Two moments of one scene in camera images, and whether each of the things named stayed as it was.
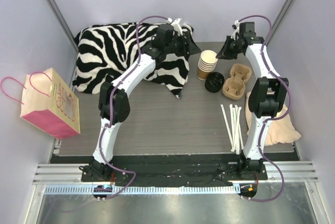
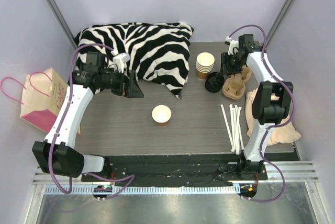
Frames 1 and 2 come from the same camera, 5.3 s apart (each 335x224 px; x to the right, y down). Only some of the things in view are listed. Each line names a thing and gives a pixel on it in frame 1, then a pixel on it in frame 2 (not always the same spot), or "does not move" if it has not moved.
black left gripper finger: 194,49 -> 136,91
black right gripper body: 230,47 -> 226,64
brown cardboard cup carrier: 234,88 does not move
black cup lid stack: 214,81 does not move
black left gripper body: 187,45 -> 131,84
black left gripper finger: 187,38 -> 132,81
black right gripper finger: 227,44 -> 224,62
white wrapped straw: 233,126 does not move
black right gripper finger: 226,54 -> 231,70
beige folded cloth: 281,131 does not move
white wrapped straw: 237,129 does not move
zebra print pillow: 104,52 does not move
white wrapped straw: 239,122 does not move
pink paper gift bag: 48,103 does not move
